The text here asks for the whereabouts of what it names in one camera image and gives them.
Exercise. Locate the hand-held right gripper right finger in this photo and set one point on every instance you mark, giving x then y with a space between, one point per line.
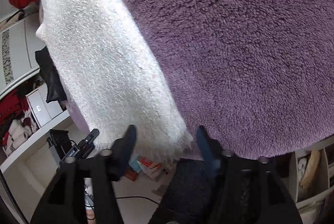
206 151

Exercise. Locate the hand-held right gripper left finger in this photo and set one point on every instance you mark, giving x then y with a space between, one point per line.
130 145

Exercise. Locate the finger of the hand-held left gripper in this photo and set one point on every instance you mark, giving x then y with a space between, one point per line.
88 139
59 138

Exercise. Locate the white tweed jacket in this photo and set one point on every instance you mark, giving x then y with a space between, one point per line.
104 57

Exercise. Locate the red hanging clothes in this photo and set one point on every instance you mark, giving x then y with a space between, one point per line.
10 106

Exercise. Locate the red white paper packets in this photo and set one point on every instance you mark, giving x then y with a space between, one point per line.
146 166

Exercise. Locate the person's legs in dark clothing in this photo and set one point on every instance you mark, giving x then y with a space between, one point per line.
188 187

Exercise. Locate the black garment on bed edge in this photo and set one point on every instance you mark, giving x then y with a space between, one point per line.
51 75

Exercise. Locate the purple floral blanket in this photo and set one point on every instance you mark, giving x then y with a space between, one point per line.
234 57

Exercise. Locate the white wardrobe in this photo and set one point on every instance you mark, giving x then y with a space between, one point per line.
18 44

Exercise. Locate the tan curved object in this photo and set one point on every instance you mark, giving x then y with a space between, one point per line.
310 169

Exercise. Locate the white cubby shelf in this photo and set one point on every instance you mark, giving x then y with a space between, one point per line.
318 203

